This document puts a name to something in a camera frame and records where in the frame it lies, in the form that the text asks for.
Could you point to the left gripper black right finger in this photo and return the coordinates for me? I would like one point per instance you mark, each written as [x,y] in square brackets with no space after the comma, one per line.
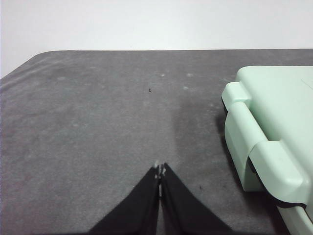
[183,210]

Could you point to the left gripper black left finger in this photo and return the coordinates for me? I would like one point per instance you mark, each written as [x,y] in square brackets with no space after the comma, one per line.
[139,208]

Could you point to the mint green cooker base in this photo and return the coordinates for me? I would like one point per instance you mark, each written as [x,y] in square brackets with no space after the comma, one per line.
[236,147]

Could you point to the mint green griddle cover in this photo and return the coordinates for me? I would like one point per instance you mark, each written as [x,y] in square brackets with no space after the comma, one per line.
[281,102]

